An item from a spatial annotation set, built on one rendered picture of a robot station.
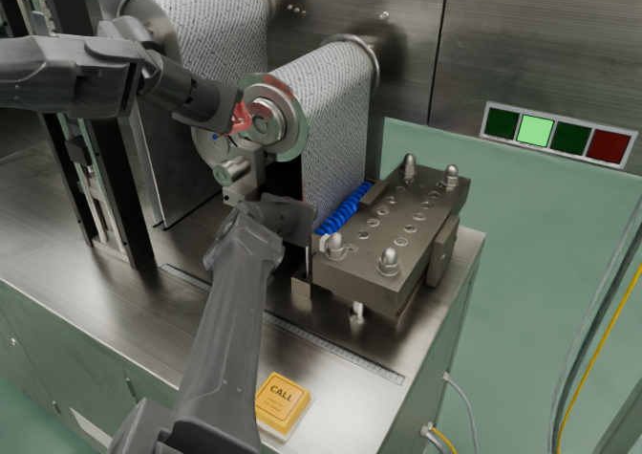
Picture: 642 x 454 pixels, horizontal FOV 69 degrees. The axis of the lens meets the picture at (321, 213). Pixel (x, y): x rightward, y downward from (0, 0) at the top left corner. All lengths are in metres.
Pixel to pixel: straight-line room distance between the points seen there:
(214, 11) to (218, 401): 0.71
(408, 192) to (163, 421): 0.77
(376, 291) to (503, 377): 1.31
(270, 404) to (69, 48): 0.54
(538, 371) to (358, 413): 1.40
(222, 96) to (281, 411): 0.46
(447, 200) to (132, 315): 0.65
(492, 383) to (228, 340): 1.67
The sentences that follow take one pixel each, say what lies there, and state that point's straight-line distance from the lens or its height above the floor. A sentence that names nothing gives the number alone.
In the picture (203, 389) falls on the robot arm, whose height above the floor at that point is 1.28.
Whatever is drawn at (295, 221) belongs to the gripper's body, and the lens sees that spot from 0.74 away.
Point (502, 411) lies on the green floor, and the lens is 1.95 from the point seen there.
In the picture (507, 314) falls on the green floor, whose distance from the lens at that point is 2.26.
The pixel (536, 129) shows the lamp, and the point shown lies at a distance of 0.95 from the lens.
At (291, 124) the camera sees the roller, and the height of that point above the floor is 1.25.
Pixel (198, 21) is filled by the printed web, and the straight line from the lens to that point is 0.88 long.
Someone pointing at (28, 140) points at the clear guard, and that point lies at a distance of 1.67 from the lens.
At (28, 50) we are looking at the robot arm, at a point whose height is 1.43.
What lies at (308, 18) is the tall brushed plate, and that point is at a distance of 1.07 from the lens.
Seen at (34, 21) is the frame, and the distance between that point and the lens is 0.93.
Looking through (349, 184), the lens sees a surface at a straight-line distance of 0.95.
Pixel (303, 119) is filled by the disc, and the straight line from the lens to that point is 0.72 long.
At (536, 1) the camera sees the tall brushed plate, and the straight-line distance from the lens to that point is 0.91.
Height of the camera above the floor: 1.56
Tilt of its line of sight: 36 degrees down
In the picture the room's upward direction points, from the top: straight up
